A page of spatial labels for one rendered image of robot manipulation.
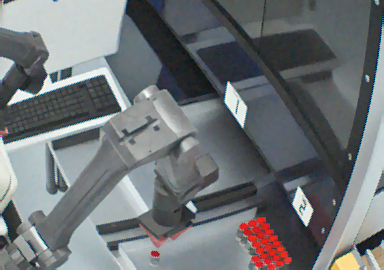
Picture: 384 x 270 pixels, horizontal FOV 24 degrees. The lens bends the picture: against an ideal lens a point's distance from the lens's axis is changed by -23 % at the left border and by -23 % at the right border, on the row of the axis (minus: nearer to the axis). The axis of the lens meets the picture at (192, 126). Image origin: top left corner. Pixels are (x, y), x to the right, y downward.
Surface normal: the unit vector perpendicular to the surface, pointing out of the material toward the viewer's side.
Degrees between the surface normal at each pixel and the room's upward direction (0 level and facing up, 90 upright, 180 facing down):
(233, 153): 0
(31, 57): 97
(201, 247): 0
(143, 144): 20
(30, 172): 0
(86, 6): 90
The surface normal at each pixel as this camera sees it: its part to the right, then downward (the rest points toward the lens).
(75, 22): 0.42, 0.66
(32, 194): 0.11, -0.71
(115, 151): -0.56, 0.20
